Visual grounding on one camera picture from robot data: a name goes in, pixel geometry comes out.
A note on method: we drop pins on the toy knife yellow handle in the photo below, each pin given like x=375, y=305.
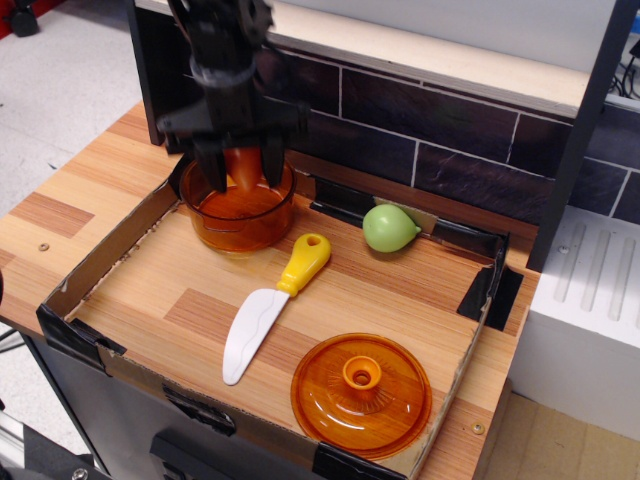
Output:
x=262, y=307

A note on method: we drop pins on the orange transparent pot lid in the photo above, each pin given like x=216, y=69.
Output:
x=363, y=393

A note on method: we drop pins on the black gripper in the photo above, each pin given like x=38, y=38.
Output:
x=231, y=112

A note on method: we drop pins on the white toy sink unit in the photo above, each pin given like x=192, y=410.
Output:
x=579, y=349

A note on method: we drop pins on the black upright post right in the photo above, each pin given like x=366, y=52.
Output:
x=605, y=65

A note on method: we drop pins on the cardboard fence with black tape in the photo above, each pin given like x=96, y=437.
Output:
x=135, y=336

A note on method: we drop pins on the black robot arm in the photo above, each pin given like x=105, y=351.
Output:
x=225, y=38

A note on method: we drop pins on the orange transparent plastic pot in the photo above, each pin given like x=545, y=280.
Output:
x=236, y=221

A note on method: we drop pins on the orange toy carrot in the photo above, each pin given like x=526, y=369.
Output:
x=244, y=166

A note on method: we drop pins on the green toy pear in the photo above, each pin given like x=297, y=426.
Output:
x=387, y=228

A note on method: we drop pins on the dark brick pattern backsplash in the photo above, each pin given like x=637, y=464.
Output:
x=477, y=127

